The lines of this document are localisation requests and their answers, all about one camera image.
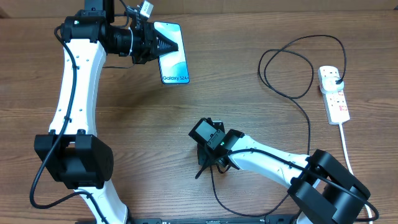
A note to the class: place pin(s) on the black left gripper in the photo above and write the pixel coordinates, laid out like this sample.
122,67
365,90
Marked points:
150,50

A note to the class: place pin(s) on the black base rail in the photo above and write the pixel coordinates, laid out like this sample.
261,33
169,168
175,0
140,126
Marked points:
270,219

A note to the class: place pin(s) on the white power strip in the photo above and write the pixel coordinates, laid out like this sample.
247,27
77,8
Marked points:
335,103

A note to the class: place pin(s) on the blue Galaxy smartphone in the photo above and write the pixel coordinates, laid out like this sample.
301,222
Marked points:
173,65

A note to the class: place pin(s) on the white charger plug adapter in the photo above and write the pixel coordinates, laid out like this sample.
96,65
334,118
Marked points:
331,85

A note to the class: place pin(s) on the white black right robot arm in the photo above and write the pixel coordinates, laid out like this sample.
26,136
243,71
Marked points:
323,189

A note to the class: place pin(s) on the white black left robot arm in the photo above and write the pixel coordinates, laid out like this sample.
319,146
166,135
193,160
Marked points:
71,151

